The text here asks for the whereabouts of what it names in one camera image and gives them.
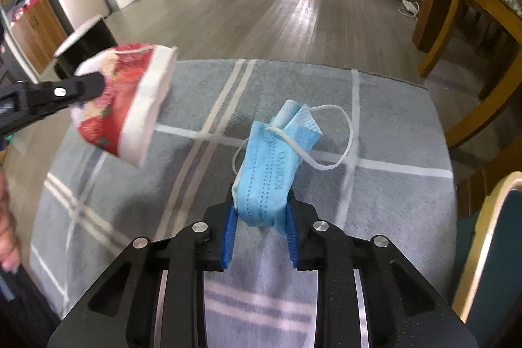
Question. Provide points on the wooden dining table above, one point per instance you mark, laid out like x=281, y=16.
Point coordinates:
x=424, y=17

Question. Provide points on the blue face mask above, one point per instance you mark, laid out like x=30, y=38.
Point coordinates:
x=265, y=168

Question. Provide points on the person's left hand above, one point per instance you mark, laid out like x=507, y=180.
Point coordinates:
x=8, y=234

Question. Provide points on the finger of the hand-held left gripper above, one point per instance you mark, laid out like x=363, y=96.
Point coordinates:
x=60, y=91

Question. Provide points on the red printed white packet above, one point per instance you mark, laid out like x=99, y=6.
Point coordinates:
x=130, y=103

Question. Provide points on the wooden chair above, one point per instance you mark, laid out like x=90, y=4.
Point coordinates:
x=469, y=5

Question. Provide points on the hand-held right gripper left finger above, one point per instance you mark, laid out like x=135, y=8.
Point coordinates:
x=229, y=238

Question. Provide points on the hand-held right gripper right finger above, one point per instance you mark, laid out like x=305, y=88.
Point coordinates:
x=293, y=242

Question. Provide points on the black mug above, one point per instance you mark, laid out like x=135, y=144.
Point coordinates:
x=104, y=36

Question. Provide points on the wooden cabinet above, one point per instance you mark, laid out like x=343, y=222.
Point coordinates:
x=28, y=26

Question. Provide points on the round bin with beige rim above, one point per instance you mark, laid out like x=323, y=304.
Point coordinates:
x=489, y=250

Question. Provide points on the white power strip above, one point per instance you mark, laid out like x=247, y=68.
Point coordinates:
x=409, y=9

